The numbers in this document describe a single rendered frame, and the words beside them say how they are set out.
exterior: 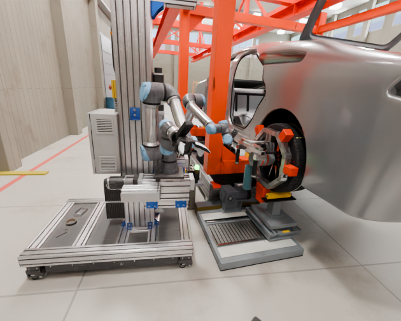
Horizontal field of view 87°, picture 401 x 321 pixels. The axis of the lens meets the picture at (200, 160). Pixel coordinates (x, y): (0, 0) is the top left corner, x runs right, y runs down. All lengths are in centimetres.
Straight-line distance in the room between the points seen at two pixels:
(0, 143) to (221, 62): 350
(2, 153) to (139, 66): 320
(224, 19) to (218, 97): 68
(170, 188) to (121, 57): 99
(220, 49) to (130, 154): 128
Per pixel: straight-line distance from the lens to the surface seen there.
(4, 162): 449
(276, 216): 237
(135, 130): 172
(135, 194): 154
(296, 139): 191
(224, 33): 227
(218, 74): 221
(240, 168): 250
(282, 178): 191
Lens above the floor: 144
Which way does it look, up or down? 19 degrees down
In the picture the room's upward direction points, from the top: 3 degrees clockwise
